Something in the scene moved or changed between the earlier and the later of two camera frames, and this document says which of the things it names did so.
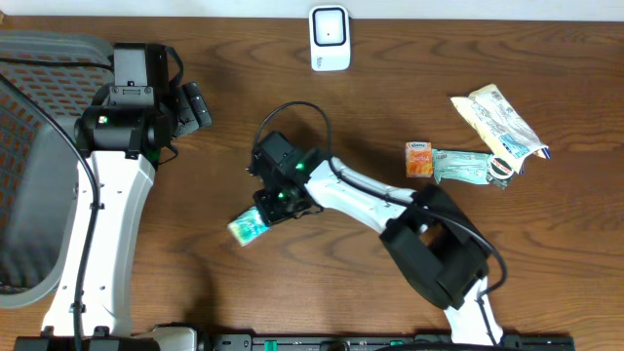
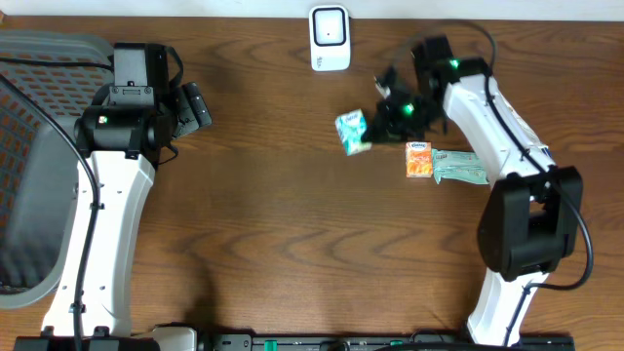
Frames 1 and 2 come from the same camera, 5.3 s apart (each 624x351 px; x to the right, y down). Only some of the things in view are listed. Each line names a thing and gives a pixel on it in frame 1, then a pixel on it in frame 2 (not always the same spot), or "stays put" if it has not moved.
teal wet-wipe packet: x=460 y=166 stays put
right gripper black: x=270 y=215 → x=382 y=125
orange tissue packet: x=418 y=160 stays put
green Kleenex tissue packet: x=249 y=226 → x=351 y=127
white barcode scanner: x=330 y=27 stays put
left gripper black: x=182 y=113 stays put
